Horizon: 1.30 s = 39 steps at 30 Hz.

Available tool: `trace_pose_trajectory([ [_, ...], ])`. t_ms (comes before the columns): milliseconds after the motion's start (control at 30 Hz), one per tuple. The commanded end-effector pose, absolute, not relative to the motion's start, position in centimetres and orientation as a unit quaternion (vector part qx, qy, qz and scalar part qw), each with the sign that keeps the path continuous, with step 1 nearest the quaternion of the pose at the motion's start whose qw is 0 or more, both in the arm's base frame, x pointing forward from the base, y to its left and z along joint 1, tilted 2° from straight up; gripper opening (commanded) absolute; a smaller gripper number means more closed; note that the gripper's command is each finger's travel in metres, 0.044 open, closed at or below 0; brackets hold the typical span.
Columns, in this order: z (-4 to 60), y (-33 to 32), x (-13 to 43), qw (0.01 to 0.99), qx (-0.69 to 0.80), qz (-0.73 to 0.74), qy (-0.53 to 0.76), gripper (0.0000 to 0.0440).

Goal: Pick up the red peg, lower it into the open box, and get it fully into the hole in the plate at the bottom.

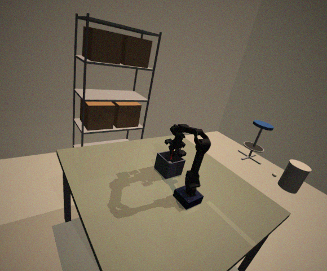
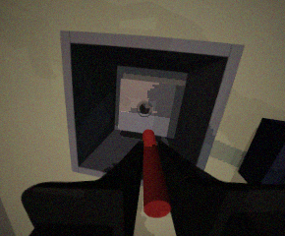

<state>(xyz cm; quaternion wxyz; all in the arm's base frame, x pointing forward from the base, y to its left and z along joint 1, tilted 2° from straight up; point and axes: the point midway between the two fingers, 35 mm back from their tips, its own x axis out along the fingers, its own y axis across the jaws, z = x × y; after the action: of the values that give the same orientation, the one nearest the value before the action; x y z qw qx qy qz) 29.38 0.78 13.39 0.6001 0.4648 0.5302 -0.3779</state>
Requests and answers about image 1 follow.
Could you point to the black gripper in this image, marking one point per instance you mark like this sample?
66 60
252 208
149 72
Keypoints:
175 147

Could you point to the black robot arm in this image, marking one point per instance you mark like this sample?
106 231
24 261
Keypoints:
202 146

